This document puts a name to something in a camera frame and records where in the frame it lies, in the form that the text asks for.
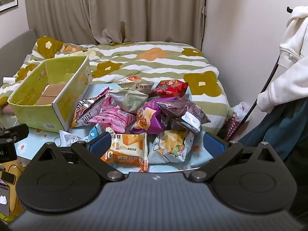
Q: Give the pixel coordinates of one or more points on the purple chips packet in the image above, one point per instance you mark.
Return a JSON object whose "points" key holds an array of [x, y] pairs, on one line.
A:
{"points": [[149, 118]]}

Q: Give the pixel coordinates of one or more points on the black rod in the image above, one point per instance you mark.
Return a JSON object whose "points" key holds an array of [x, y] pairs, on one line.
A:
{"points": [[272, 74]]}

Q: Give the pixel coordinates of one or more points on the grey potato chips packet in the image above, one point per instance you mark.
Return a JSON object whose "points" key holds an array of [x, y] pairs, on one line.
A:
{"points": [[173, 146]]}

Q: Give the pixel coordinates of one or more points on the small black device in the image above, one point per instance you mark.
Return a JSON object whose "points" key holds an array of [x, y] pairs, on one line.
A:
{"points": [[8, 177]]}

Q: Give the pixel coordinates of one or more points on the white plastic bag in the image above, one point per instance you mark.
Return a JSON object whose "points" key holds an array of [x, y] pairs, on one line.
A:
{"points": [[240, 112]]}

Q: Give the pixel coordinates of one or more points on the red snack packet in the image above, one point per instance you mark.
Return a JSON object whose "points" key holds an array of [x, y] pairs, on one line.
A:
{"points": [[172, 87]]}

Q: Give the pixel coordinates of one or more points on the grey headboard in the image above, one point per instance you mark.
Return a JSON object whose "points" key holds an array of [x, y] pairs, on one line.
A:
{"points": [[16, 43]]}

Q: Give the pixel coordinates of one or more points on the blue and white snack packet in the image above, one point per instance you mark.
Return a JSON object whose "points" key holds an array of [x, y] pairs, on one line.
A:
{"points": [[96, 130]]}

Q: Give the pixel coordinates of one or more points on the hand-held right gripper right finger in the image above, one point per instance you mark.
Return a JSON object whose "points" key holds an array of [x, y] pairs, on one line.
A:
{"points": [[214, 144]]}

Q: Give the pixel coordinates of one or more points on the flower-print striped blanket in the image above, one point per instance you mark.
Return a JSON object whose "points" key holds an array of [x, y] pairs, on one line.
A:
{"points": [[156, 62]]}

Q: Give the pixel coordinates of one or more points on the black-and-white striped snack packet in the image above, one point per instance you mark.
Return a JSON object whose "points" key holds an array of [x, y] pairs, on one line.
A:
{"points": [[85, 114]]}

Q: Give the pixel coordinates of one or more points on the white orange-topped snack packet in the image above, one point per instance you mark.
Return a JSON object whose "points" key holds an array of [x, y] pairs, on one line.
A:
{"points": [[139, 84]]}

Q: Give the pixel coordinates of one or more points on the pink snack packet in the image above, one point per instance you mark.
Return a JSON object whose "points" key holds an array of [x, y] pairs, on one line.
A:
{"points": [[113, 118]]}

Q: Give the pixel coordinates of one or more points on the pink plush toy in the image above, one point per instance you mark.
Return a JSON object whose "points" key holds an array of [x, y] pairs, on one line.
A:
{"points": [[7, 109]]}

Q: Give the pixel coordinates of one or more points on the purple patterned bag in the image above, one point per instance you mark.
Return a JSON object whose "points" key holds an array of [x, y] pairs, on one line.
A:
{"points": [[233, 127]]}

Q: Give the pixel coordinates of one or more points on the dark teal cloth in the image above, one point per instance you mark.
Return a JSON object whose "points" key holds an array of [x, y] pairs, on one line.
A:
{"points": [[276, 125]]}

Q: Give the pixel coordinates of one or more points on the orange cake packet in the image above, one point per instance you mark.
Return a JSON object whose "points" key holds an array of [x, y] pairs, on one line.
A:
{"points": [[127, 149]]}

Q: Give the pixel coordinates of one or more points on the white printed snack packet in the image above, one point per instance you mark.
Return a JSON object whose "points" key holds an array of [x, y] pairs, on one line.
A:
{"points": [[69, 138]]}

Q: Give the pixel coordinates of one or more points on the dark purple snack packet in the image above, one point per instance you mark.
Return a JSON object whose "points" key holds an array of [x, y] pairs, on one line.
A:
{"points": [[182, 110]]}

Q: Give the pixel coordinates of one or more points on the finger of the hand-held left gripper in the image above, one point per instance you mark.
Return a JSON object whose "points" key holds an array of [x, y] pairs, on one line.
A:
{"points": [[18, 130]]}

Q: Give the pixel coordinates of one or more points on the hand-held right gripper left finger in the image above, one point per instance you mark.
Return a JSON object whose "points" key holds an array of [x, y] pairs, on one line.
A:
{"points": [[99, 146]]}

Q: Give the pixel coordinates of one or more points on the white hoodie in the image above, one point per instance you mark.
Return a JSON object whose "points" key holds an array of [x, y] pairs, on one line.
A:
{"points": [[288, 60]]}

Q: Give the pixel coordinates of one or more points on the green cardboard box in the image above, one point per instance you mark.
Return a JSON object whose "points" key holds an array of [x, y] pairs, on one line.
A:
{"points": [[36, 116]]}

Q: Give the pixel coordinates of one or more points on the beige curtain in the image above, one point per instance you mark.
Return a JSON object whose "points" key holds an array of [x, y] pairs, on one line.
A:
{"points": [[120, 9]]}

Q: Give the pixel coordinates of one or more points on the yellow bag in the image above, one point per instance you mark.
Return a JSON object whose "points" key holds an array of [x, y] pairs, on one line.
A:
{"points": [[13, 204]]}

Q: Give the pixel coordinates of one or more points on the white and green snack packet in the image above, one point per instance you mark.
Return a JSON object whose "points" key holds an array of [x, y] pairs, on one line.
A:
{"points": [[130, 99]]}

